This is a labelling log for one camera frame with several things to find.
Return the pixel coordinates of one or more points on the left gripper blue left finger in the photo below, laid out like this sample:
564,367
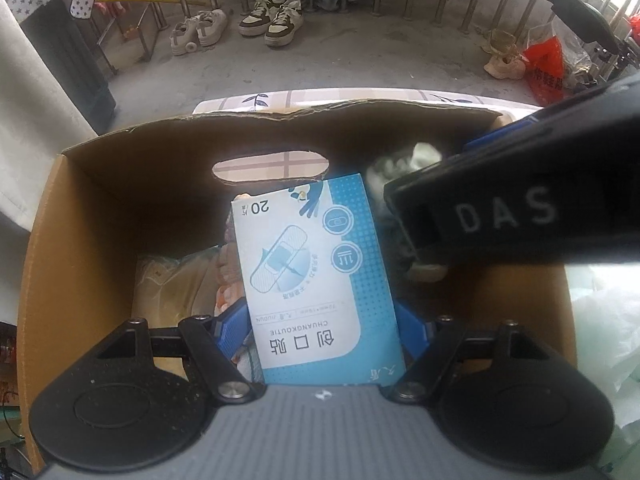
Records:
231,328

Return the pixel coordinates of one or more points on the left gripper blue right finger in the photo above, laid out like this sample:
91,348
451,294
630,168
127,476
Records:
412,329

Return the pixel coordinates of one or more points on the cotton swab bag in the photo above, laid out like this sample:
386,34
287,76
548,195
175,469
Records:
167,290

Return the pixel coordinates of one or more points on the blue bandage box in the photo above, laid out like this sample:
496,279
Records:
316,285

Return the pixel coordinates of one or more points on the green scrunchie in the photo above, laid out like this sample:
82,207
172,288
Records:
392,184

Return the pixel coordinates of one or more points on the white teal plastic bag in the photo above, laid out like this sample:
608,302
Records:
605,305

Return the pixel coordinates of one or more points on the red plastic bag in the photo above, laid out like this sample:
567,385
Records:
545,71

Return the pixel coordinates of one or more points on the tan slippers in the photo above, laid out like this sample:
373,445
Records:
505,60

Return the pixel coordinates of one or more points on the brown cardboard box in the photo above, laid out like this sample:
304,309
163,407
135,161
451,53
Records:
152,189

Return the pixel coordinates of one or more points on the checked floral tablecloth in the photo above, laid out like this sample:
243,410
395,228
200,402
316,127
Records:
295,164

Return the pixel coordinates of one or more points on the white curtain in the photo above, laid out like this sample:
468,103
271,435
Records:
38,121

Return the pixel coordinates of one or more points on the beige sneaker pair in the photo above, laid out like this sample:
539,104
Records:
204,30

